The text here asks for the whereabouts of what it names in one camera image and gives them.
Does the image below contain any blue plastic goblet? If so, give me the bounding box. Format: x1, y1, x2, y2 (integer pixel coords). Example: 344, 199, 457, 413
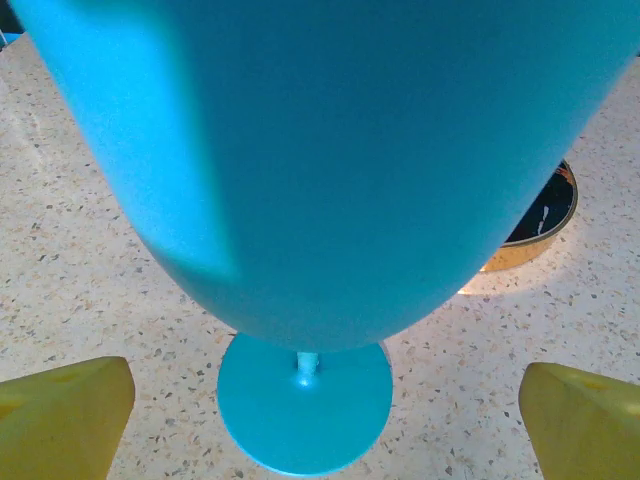
9, 0, 640, 477

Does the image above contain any gold wire glass rack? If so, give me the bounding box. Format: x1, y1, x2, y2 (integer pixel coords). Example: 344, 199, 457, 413
478, 158, 580, 273

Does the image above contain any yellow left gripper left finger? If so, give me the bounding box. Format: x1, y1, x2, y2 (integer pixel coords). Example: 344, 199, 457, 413
0, 356, 136, 480

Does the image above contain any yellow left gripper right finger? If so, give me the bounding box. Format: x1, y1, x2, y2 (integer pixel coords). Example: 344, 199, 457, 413
518, 362, 640, 480

